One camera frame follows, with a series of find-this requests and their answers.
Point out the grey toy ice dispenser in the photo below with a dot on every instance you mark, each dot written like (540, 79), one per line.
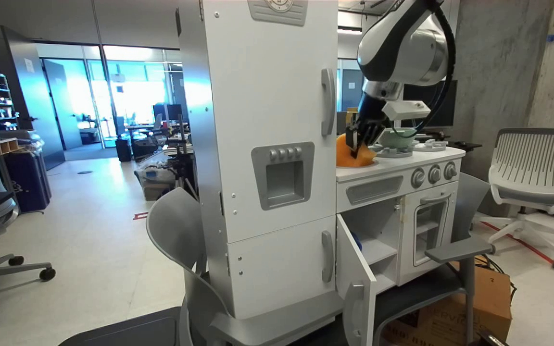
(282, 175)

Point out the grey toy clock panel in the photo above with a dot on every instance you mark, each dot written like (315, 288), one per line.
(277, 10)

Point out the grey stove knob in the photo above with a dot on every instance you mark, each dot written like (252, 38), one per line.
(417, 177)
(450, 169)
(432, 173)

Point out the orange sponge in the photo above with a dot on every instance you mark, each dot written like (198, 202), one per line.
(342, 154)

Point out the grey toy stove burner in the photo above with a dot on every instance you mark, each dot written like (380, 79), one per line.
(392, 154)
(430, 146)

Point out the brown cardboard box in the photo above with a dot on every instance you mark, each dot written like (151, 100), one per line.
(490, 300)

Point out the green bowl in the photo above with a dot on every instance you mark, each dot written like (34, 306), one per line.
(396, 142)

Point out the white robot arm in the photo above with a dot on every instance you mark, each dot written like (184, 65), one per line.
(403, 44)

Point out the white mesh office chair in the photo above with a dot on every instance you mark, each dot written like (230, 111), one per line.
(536, 169)

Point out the grey floor bag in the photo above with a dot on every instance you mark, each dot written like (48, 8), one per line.
(153, 179)

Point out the white cupboard door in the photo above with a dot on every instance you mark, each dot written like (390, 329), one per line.
(353, 275)

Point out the white toy kitchen set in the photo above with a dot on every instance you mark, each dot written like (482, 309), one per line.
(263, 96)

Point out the dark blue suitcase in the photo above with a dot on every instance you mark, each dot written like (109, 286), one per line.
(26, 179)

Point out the grey plastic chair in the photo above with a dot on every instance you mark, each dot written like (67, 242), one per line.
(173, 227)
(459, 248)

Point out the white wrist camera plate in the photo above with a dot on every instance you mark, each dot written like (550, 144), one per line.
(405, 110)

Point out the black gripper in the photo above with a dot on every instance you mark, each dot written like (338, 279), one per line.
(373, 110)

